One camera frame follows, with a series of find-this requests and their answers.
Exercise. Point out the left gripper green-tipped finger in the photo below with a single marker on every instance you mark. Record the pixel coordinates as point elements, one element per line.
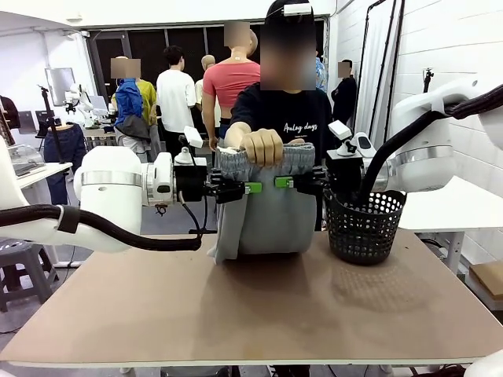
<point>232,183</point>
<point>230,194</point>

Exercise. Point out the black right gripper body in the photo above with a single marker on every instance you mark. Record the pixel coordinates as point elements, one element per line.
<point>344,174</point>

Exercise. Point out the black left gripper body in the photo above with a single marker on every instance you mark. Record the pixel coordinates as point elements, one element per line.
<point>190,180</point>

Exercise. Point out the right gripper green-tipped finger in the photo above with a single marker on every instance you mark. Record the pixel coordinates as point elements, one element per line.
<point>310,187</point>
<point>310,178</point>

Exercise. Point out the grey training pants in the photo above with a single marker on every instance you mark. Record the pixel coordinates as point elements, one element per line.
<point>275,224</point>

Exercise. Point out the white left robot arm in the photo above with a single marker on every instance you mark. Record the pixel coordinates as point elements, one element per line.
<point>110,176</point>

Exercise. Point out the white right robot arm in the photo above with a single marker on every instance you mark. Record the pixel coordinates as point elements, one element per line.
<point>424,129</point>

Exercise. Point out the person's right forearm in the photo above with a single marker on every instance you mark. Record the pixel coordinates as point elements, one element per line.
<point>236,131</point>

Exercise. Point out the person's right hand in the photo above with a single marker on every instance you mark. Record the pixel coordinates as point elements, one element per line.
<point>263,147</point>

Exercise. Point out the black perforated plastic basket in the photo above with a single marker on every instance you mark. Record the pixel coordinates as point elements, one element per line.
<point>363,235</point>

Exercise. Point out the person in black t-shirt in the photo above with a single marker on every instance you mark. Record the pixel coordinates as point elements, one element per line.
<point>306,110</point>

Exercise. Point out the background person in black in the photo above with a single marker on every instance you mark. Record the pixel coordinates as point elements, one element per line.
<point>344,98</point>

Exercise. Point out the person in white t-shirt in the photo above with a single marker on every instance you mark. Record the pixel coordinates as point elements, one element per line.
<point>175,98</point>

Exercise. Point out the mannequin with yellow shirt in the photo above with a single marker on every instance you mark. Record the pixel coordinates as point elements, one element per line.
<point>151,98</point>

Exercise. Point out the mannequin with blue jacket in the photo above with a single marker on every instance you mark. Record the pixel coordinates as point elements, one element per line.
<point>127,102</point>

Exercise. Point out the figure in floral blue shirt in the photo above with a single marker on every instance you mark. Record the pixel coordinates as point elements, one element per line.
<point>320,76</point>

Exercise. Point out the mannequin with red top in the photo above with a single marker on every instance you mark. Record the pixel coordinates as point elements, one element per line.
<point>230,78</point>

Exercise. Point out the white side table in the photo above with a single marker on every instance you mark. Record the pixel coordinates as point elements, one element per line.
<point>452,208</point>

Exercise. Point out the bald mannequin cream shirt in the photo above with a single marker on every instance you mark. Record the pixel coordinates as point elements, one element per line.
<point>206,64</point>

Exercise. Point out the mannequin with blue jeans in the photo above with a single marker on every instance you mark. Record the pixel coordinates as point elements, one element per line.
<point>70,149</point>

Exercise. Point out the short black tripod head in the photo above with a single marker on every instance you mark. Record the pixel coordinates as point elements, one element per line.
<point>428,78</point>

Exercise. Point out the small white background robot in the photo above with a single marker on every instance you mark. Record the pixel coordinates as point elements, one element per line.
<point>80,102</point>

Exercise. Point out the white work table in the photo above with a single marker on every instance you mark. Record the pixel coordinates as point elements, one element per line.
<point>43,170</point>

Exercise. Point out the tall black tripod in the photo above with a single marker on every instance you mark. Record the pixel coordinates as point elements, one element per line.
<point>51,118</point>

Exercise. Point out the black cap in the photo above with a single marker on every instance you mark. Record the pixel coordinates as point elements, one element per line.
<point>275,9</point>

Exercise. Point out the brown cardboard box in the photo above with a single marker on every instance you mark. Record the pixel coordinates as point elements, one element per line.
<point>489,279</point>

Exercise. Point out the grey plastic stool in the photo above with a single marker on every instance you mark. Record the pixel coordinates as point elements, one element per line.
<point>23,271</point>

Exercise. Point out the person in dark maroon clothes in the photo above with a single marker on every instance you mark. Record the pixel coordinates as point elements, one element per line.
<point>8,114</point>

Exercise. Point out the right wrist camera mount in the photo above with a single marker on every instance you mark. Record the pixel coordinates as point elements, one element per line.
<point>344,151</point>

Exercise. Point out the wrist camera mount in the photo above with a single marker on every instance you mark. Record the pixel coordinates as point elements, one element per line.
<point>184,157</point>
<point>344,151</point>

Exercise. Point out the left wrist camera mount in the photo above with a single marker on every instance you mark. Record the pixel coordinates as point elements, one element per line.
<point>184,157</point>

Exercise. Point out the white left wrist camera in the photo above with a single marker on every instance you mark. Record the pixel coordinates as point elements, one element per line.
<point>193,136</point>

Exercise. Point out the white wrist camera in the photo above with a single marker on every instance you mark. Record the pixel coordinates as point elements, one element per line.
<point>340,129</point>
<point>193,136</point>

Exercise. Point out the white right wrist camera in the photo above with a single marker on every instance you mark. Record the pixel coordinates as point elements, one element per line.
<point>340,129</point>

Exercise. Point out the curved black wall pipe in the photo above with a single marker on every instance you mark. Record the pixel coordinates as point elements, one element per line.
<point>365,47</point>

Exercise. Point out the straight black wall pipe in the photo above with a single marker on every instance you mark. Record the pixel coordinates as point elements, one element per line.
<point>387,51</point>
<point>399,43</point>

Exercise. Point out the grey wall-mounted board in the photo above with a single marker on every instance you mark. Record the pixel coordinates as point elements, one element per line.
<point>59,84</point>

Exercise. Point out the white head-mounted camera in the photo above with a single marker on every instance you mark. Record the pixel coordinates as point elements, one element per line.
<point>297,8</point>

